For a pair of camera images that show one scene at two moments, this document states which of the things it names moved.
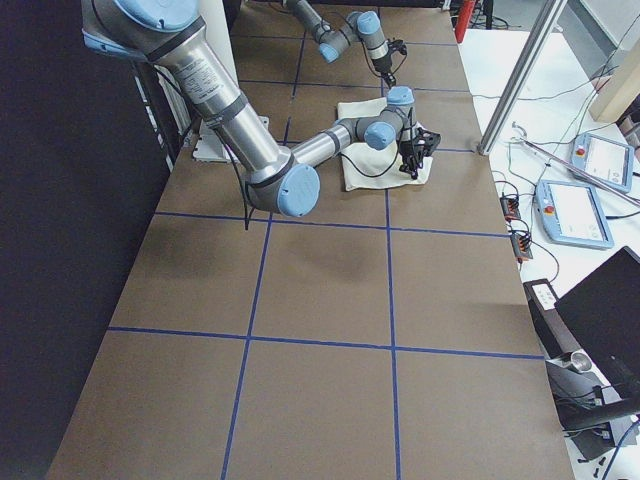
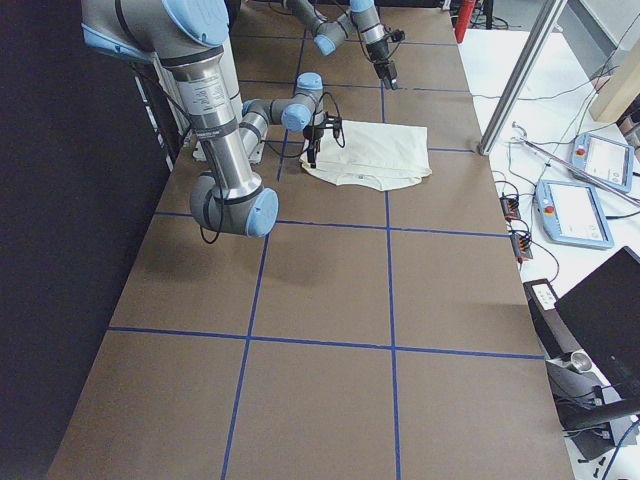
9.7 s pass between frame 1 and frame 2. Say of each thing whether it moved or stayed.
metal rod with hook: stayed
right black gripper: moved
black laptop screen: stayed
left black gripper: stayed
